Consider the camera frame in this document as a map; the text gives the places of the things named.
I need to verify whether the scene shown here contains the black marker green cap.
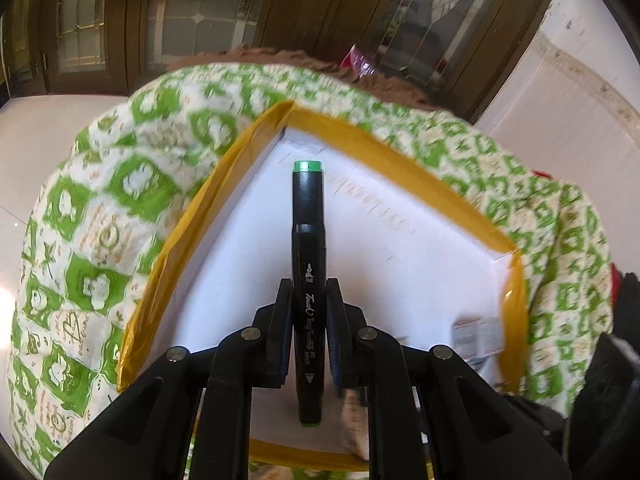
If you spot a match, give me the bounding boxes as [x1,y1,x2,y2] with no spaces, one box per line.
[290,159,328,427]

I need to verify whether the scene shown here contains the pink plastic bag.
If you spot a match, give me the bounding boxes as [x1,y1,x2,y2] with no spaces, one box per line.
[340,45,376,78]

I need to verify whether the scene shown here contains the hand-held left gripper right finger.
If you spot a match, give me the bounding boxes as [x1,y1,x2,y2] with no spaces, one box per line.
[326,279,572,480]

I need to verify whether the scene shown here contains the brown wooden glass doors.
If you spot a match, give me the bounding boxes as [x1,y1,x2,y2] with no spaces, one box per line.
[0,0,566,121]

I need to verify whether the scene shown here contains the green printed blanket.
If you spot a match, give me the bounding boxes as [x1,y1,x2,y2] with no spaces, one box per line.
[7,57,616,480]

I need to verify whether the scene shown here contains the brown fuzzy blanket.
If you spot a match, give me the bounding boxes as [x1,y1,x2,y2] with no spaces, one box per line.
[165,42,436,106]

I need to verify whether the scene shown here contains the white tray yellow taped edge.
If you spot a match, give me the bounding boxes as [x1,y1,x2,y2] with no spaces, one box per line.
[115,100,526,471]

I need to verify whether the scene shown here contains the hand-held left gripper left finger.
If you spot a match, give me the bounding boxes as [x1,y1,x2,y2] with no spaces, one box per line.
[45,279,294,480]

